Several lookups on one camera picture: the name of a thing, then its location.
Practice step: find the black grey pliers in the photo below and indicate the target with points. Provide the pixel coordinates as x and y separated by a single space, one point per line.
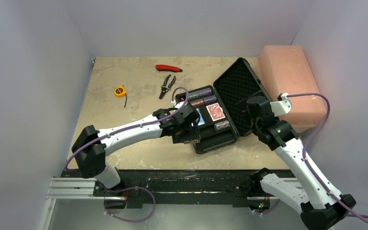
167 85

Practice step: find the pink plastic storage bin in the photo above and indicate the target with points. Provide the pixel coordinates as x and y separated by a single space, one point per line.
285 69

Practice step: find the green blue chip stack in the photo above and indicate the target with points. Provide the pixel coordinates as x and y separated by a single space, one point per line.
193 96

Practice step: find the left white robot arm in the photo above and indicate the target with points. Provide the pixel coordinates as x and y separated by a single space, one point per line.
93 146

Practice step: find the purple 500 chip stack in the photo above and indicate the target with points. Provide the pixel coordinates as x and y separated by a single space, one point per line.
209 100

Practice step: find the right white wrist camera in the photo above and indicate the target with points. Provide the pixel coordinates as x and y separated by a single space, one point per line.
282 106

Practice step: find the black poker set case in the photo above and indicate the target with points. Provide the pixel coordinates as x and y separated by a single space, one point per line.
238 82

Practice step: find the blue playing card deck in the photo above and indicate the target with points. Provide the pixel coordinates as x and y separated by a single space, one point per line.
201 121

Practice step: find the brown 100 chip stack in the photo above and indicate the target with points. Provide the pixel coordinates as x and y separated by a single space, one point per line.
197 103

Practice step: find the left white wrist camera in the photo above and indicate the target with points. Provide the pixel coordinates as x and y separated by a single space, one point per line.
177 104

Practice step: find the yellow tape measure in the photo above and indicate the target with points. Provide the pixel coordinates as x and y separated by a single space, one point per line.
119 92

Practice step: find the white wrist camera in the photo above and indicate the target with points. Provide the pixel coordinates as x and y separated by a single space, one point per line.
282 106
177 104

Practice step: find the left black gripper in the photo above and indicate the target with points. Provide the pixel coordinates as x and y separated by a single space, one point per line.
192 134

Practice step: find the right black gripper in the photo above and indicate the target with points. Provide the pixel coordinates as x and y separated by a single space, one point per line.
257 106

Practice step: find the red utility knife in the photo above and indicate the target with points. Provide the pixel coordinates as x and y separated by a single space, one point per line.
168 68

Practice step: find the purple chip stack in case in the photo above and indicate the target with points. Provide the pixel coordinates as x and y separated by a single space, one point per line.
205 92

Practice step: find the red playing card deck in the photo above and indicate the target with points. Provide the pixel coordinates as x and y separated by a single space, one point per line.
215 111

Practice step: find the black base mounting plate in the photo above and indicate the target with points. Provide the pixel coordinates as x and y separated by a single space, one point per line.
130 174

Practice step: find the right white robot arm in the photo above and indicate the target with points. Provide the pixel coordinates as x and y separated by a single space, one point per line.
319 203

